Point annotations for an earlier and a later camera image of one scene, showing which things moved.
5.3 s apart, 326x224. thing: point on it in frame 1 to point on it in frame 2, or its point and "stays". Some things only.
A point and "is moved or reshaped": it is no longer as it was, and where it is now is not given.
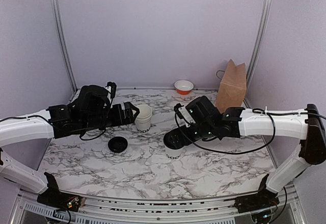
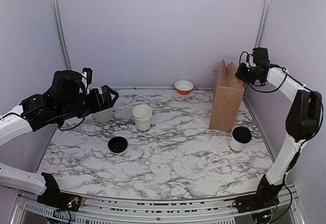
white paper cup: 173,154 to 236,146
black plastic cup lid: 174,139 is moved or reshaped
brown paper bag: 233,87 is moved or reshaped
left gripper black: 129,119 to 107,102
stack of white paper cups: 143,120 stays
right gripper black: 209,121 to 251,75
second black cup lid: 117,144 stays
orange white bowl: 184,87 stays
